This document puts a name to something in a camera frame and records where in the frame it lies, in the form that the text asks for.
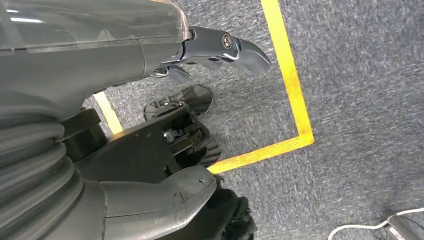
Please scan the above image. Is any white floor cable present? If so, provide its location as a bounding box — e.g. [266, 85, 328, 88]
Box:
[327, 207, 424, 240]

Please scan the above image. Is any yellow floor tape square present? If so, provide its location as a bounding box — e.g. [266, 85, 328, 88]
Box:
[92, 0, 315, 175]

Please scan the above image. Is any grey power adapter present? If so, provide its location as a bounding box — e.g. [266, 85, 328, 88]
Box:
[385, 215, 424, 240]

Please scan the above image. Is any black robot foot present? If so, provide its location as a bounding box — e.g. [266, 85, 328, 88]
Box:
[143, 84, 214, 121]
[158, 185, 258, 240]

